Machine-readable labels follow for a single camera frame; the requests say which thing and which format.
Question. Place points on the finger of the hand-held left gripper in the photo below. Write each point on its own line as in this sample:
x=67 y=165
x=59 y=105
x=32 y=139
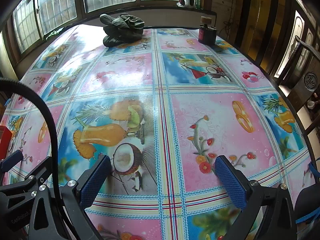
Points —
x=37 y=171
x=11 y=158

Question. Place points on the over-ear headphones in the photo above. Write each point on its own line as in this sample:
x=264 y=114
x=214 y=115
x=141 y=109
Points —
x=186 y=0

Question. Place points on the green bottle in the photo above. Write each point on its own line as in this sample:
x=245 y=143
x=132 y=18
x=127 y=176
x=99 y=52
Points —
x=198 y=0

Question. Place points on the green cloth scrap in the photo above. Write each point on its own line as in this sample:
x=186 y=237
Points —
x=53 y=33

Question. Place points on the green leafy vegetable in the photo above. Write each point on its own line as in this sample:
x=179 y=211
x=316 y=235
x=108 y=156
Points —
x=122 y=27

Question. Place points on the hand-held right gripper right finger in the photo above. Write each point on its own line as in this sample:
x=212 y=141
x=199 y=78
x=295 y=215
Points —
x=231 y=185

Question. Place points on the red cardboard tray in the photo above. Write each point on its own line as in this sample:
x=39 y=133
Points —
x=4 y=136

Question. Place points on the dark cloth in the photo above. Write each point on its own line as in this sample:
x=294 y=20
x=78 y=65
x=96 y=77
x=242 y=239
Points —
x=308 y=205

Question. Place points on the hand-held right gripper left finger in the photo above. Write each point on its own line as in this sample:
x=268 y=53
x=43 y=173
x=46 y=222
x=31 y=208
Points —
x=95 y=182

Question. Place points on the wooden door panels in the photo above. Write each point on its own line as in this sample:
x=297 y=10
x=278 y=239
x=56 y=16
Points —
x=270 y=17

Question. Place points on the dark carved wooden chair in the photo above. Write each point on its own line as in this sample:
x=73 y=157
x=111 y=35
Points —
x=308 y=82

